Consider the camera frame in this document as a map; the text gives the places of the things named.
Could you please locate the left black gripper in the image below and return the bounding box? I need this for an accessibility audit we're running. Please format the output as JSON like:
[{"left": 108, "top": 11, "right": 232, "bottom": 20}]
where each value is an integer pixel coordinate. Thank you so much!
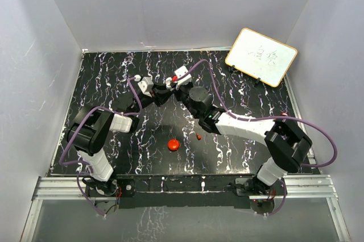
[{"left": 131, "top": 82, "right": 172, "bottom": 116}]

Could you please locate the white earbud charging case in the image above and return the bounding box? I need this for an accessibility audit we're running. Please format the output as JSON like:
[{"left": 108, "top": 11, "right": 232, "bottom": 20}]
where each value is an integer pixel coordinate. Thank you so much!
[{"left": 165, "top": 77, "right": 173, "bottom": 89}]

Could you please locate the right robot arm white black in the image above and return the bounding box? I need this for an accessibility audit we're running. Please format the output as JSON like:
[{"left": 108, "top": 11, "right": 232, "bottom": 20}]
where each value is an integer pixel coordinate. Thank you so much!
[{"left": 173, "top": 82, "right": 312, "bottom": 195}]

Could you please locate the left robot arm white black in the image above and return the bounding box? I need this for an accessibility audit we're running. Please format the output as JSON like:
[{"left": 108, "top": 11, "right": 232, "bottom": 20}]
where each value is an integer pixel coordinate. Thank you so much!
[{"left": 67, "top": 84, "right": 174, "bottom": 196}]

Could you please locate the red earbud charging case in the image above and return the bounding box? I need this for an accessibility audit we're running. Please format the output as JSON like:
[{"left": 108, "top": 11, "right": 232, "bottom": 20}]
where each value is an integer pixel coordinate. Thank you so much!
[{"left": 167, "top": 139, "right": 180, "bottom": 152}]

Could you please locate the black front base bar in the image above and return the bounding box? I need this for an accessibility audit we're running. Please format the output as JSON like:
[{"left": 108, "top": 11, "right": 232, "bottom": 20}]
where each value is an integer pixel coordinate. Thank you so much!
[{"left": 116, "top": 174, "right": 255, "bottom": 209}]

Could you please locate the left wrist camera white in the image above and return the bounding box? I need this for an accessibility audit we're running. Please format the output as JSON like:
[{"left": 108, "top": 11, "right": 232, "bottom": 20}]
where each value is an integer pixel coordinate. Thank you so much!
[{"left": 138, "top": 77, "right": 154, "bottom": 97}]

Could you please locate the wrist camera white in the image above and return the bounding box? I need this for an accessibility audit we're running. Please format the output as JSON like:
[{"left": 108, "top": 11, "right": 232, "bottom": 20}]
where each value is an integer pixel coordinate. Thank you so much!
[
  {"left": 138, "top": 77, "right": 154, "bottom": 97},
  {"left": 172, "top": 66, "right": 192, "bottom": 90}
]

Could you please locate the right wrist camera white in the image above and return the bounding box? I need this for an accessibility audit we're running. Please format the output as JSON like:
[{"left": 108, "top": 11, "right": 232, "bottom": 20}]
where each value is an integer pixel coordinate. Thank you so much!
[{"left": 172, "top": 66, "right": 192, "bottom": 90}]

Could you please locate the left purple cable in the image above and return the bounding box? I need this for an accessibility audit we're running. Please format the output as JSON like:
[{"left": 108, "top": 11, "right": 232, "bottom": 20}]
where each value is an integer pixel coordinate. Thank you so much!
[{"left": 59, "top": 74, "right": 143, "bottom": 217}]

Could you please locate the purple cable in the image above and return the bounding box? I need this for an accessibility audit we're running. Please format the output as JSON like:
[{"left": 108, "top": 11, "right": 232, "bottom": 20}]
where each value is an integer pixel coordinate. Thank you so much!
[
  {"left": 181, "top": 59, "right": 338, "bottom": 216},
  {"left": 59, "top": 74, "right": 143, "bottom": 217}
]

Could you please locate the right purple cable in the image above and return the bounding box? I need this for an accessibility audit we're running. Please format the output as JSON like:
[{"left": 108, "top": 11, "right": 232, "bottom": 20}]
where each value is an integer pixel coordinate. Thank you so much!
[{"left": 181, "top": 59, "right": 338, "bottom": 216}]

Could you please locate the whiteboard with wooden frame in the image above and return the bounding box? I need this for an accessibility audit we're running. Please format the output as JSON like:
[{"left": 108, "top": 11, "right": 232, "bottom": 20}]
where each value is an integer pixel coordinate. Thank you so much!
[{"left": 225, "top": 28, "right": 298, "bottom": 87}]

